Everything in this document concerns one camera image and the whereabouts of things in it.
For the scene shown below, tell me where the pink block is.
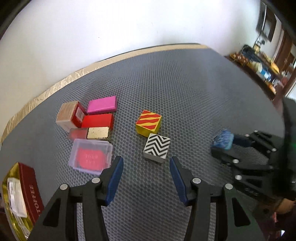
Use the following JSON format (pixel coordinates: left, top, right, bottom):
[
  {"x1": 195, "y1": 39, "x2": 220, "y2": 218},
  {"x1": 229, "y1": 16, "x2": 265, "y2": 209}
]
[{"x1": 87, "y1": 95, "x2": 117, "y2": 115}]

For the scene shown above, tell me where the red block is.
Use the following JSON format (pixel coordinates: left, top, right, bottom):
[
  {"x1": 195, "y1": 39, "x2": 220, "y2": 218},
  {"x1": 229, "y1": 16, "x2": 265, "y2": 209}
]
[{"x1": 81, "y1": 113, "x2": 115, "y2": 130}]

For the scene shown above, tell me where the black white zigzag cube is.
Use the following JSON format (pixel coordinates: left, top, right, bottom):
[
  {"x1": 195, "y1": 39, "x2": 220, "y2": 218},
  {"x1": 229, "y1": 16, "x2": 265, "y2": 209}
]
[{"x1": 143, "y1": 133, "x2": 171, "y2": 164}]

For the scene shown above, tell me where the blue block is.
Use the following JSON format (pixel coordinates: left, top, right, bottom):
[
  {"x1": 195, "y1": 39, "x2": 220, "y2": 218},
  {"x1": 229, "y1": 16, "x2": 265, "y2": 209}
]
[{"x1": 212, "y1": 129, "x2": 234, "y2": 150}]

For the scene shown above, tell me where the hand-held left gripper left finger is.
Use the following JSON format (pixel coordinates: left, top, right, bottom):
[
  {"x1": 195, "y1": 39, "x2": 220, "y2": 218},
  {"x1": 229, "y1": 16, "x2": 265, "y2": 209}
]
[{"x1": 28, "y1": 156, "x2": 124, "y2": 241}]

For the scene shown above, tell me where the cluttered side table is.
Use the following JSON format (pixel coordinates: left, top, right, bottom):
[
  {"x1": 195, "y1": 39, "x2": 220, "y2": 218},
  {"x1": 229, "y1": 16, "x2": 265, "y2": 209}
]
[{"x1": 230, "y1": 44, "x2": 294, "y2": 90}]

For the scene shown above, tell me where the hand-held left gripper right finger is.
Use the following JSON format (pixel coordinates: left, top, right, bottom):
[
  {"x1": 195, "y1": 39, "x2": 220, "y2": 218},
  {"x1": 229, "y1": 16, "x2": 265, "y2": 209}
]
[{"x1": 169, "y1": 156, "x2": 266, "y2": 241}]

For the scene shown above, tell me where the person's right hand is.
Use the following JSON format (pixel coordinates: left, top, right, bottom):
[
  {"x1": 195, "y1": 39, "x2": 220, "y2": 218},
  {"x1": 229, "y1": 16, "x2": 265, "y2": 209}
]
[{"x1": 275, "y1": 197, "x2": 295, "y2": 214}]

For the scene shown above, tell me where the yellow red striped cube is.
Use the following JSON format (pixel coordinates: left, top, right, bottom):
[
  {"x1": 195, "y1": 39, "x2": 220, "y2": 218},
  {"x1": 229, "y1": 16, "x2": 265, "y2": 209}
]
[{"x1": 135, "y1": 109, "x2": 162, "y2": 138}]

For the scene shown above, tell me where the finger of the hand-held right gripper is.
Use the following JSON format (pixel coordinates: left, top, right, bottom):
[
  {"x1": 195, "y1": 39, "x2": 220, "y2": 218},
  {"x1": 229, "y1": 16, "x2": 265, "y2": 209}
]
[
  {"x1": 232, "y1": 130, "x2": 281, "y2": 152},
  {"x1": 211, "y1": 149, "x2": 276, "y2": 172}
]

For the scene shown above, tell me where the dark wall screen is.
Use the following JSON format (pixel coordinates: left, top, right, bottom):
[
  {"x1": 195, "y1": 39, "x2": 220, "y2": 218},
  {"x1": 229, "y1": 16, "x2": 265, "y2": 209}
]
[{"x1": 256, "y1": 4, "x2": 278, "y2": 42}]

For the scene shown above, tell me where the red tin box gold interior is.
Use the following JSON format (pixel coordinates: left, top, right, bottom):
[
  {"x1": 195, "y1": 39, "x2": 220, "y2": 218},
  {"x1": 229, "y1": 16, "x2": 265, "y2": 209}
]
[{"x1": 1, "y1": 162, "x2": 45, "y2": 241}]

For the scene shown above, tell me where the clear box with red insert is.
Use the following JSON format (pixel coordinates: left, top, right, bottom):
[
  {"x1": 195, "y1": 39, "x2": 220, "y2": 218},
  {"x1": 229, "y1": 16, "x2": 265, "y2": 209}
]
[{"x1": 68, "y1": 138, "x2": 114, "y2": 176}]

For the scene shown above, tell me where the brown and red carton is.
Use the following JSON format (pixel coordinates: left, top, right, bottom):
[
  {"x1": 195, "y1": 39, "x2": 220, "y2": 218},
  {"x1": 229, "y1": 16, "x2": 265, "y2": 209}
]
[{"x1": 56, "y1": 100, "x2": 88, "y2": 130}]

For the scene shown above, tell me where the clear plastic box white label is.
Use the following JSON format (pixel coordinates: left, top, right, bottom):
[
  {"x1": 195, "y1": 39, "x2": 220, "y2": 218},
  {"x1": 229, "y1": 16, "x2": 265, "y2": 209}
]
[{"x1": 7, "y1": 177, "x2": 28, "y2": 218}]

